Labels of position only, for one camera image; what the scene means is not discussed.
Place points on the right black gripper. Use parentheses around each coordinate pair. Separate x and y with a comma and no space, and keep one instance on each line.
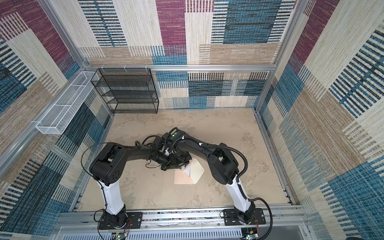
(188,157)

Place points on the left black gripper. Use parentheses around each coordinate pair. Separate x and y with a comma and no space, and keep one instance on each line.
(169,165)

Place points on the pale pink envelope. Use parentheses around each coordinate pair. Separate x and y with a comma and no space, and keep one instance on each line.
(197,171)

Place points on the pink red letter card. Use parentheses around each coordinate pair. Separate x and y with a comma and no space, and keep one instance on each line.
(188,171)

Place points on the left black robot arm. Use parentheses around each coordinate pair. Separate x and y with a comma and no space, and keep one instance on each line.
(109,165)

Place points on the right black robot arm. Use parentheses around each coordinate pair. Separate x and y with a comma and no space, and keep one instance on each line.
(226,164)

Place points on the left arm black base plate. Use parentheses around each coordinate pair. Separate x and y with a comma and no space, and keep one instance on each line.
(120,222)

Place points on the black wire mesh shelf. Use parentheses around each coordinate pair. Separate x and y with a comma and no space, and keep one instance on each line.
(127,91)

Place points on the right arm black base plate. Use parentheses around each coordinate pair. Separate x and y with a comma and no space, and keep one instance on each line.
(233,217)

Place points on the aluminium mounting rail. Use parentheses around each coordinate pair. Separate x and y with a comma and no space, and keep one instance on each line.
(284,222)

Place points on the white wire mesh basket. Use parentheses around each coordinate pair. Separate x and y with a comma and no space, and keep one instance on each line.
(59,116)

